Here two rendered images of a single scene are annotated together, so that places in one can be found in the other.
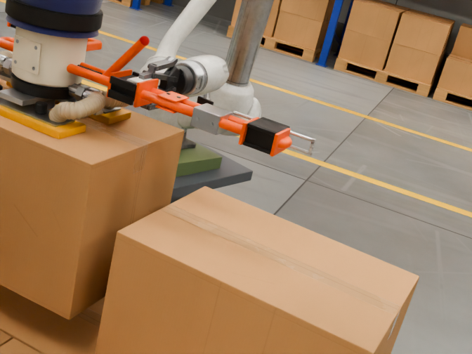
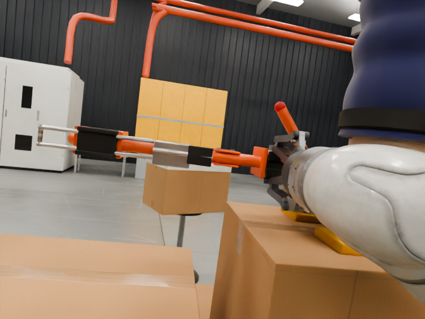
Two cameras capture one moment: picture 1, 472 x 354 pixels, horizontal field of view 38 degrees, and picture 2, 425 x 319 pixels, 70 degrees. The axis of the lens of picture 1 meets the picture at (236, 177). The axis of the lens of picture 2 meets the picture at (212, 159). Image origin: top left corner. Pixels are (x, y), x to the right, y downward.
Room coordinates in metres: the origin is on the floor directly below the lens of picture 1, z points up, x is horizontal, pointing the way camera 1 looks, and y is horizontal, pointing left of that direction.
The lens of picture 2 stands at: (2.04, -0.14, 1.24)
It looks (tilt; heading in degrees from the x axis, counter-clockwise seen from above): 4 degrees down; 151
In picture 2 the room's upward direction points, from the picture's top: 7 degrees clockwise
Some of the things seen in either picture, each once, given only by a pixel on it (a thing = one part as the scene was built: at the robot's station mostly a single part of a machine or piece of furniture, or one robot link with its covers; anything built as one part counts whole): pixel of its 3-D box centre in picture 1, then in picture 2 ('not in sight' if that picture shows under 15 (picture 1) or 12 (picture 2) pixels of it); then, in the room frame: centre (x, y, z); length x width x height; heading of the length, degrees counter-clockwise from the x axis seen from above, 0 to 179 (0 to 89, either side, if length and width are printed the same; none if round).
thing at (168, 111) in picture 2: not in sight; (178, 133); (-5.59, 3.02, 1.24); 2.22 x 0.91 x 2.48; 74
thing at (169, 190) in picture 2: not in sight; (186, 184); (-0.30, 0.96, 0.82); 0.60 x 0.40 x 0.40; 96
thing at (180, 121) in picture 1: (175, 97); not in sight; (2.36, 0.28, 0.97); 0.18 x 0.16 x 0.22; 100
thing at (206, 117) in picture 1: (211, 119); (171, 154); (1.47, 0.08, 1.20); 0.07 x 0.07 x 0.04; 69
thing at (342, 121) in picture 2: (55, 11); (395, 125); (1.65, 0.52, 1.31); 0.23 x 0.23 x 0.04
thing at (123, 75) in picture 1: (133, 88); (276, 163); (1.55, 0.28, 1.20); 0.10 x 0.08 x 0.06; 159
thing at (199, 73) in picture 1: (187, 78); (325, 181); (1.76, 0.19, 1.20); 0.09 x 0.06 x 0.09; 69
